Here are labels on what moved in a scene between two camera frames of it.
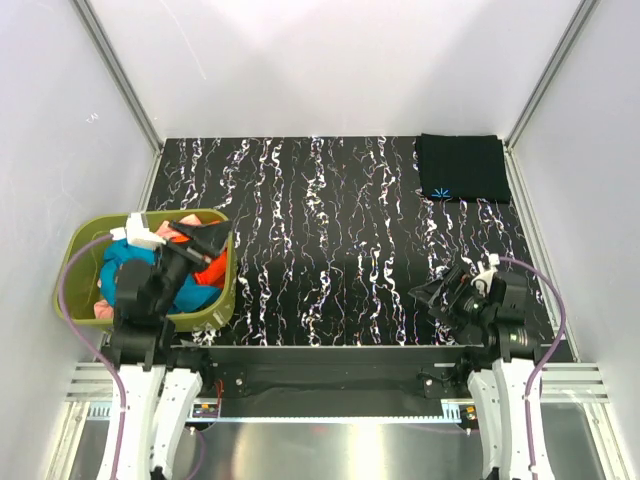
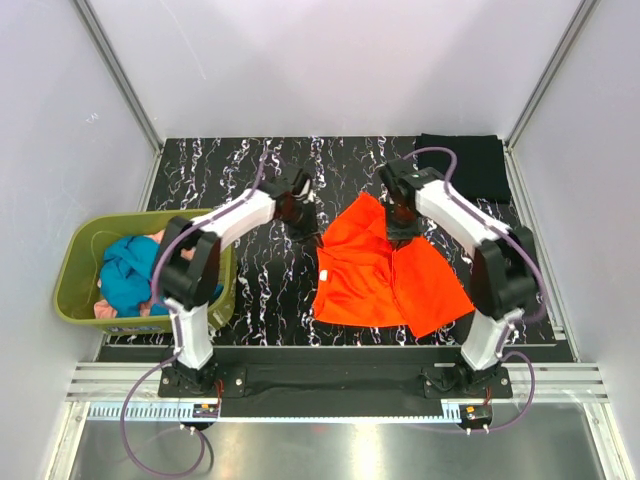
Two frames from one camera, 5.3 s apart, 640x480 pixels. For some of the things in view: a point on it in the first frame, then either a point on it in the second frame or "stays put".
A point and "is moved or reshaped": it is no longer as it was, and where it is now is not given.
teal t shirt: (190, 293) stays put
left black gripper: (208, 238) -> (310, 230)
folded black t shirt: (465, 167) stays put
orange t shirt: (214, 274) is moved or reshaped
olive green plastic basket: (82, 283) stays put
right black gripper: (458, 282) -> (398, 238)
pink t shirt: (102, 310) stays put
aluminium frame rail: (91, 382) stays put
